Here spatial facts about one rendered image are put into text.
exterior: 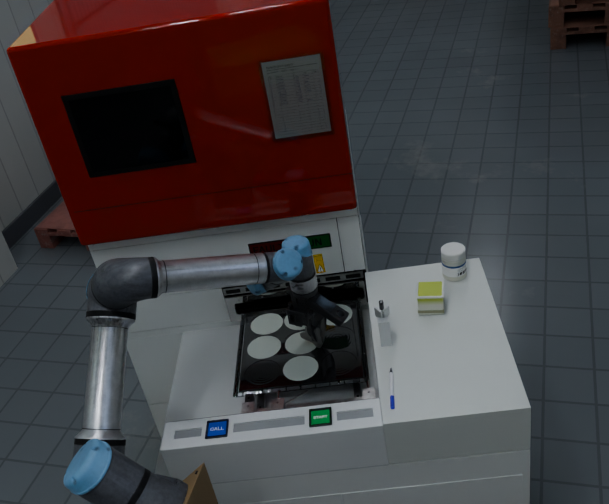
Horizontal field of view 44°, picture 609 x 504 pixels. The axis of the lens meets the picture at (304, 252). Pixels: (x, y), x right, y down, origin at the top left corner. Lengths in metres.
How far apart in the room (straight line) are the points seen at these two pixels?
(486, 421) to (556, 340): 1.67
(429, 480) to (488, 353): 0.36
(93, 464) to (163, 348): 0.95
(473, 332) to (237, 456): 0.70
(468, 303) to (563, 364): 1.29
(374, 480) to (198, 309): 0.81
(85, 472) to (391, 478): 0.77
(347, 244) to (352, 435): 0.64
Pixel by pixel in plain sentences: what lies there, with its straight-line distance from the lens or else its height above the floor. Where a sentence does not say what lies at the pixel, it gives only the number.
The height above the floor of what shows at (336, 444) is 0.91.
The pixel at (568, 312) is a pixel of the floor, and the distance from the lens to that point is 3.68.
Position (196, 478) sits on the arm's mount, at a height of 1.07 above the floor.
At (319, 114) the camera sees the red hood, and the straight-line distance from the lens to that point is 2.01.
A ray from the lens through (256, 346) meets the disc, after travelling 2.24.
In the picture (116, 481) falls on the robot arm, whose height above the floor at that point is 1.14.
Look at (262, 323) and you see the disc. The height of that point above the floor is 0.90.
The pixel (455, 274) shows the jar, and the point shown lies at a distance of 2.25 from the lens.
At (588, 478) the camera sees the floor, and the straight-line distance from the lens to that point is 3.02.
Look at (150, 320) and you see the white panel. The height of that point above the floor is 0.88.
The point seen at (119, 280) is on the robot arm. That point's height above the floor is 1.41.
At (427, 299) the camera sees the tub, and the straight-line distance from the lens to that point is 2.11.
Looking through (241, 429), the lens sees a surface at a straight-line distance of 1.94.
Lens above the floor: 2.33
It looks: 34 degrees down
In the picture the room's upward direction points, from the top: 11 degrees counter-clockwise
